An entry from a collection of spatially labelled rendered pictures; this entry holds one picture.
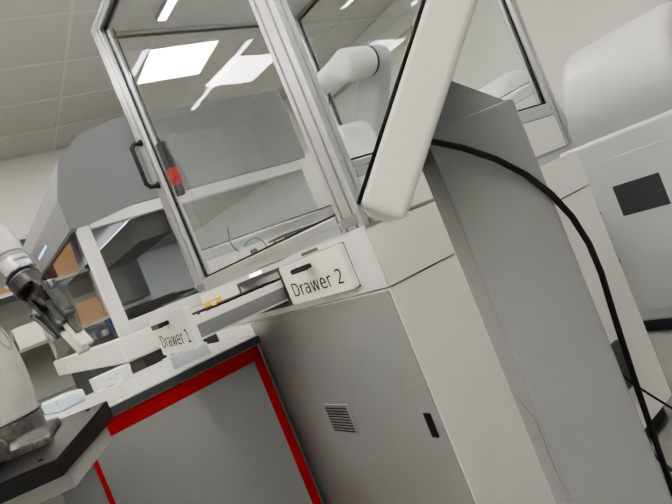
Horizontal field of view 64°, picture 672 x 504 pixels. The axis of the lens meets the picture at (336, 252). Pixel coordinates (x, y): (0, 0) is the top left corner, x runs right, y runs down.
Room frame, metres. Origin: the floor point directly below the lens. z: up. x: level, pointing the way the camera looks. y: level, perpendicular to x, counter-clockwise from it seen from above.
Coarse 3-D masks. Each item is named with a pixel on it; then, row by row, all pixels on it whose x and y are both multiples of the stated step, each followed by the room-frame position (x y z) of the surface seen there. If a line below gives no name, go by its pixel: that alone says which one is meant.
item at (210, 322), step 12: (264, 288) 1.49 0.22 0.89; (276, 288) 1.51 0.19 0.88; (240, 300) 1.44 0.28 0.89; (252, 300) 1.46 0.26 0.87; (264, 300) 1.48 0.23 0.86; (276, 300) 1.50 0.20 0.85; (204, 312) 1.39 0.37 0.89; (216, 312) 1.40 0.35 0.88; (228, 312) 1.41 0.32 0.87; (240, 312) 1.43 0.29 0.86; (252, 312) 1.45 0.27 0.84; (204, 324) 1.37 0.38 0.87; (216, 324) 1.39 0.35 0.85; (228, 324) 1.41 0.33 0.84; (204, 336) 1.36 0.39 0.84
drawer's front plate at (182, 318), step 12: (180, 312) 1.35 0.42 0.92; (168, 324) 1.45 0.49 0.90; (180, 324) 1.38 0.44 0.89; (192, 324) 1.34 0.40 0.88; (156, 336) 1.56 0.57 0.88; (168, 336) 1.48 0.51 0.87; (192, 336) 1.34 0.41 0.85; (168, 348) 1.51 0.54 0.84; (180, 348) 1.44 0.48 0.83; (192, 348) 1.37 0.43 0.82
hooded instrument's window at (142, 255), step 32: (128, 224) 2.27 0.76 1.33; (160, 224) 2.34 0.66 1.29; (64, 256) 2.41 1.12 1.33; (128, 256) 2.24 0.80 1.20; (160, 256) 2.31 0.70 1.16; (64, 288) 2.63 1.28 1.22; (96, 288) 2.17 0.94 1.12; (128, 288) 2.21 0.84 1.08; (160, 288) 2.28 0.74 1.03; (192, 288) 2.36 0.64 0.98; (96, 320) 2.33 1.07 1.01; (128, 320) 2.18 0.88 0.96; (64, 352) 3.21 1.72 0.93
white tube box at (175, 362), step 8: (184, 352) 1.66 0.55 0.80; (192, 352) 1.67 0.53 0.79; (200, 352) 1.68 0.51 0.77; (208, 352) 1.70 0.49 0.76; (168, 360) 1.65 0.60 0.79; (176, 360) 1.64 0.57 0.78; (184, 360) 1.65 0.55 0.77; (192, 360) 1.66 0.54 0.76; (168, 368) 1.68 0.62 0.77; (176, 368) 1.63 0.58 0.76
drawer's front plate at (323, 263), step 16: (320, 256) 1.31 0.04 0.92; (336, 256) 1.26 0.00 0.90; (288, 272) 1.45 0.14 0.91; (304, 272) 1.39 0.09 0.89; (320, 272) 1.33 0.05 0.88; (336, 272) 1.28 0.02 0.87; (352, 272) 1.25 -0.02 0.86; (288, 288) 1.47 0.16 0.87; (304, 288) 1.41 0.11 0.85; (320, 288) 1.35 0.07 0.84; (336, 288) 1.30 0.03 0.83; (352, 288) 1.25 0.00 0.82
